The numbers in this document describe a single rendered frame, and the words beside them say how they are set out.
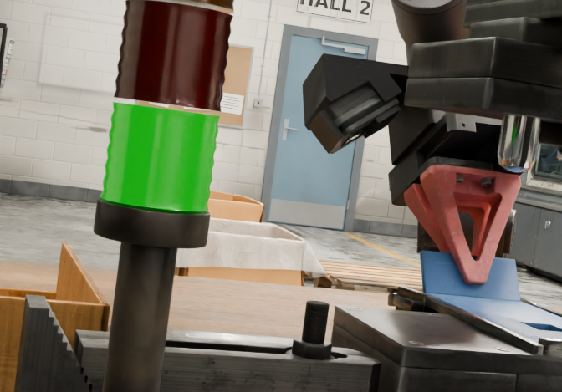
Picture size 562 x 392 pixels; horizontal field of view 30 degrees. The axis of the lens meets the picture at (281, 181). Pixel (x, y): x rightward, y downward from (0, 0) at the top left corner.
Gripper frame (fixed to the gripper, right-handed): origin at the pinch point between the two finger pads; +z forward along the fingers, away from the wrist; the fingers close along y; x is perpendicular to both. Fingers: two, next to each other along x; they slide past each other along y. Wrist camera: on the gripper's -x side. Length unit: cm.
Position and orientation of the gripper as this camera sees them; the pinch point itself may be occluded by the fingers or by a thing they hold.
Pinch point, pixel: (472, 273)
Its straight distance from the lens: 71.0
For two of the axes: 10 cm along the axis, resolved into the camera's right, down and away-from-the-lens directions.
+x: 9.5, 1.0, 3.0
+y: 3.1, -4.1, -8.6
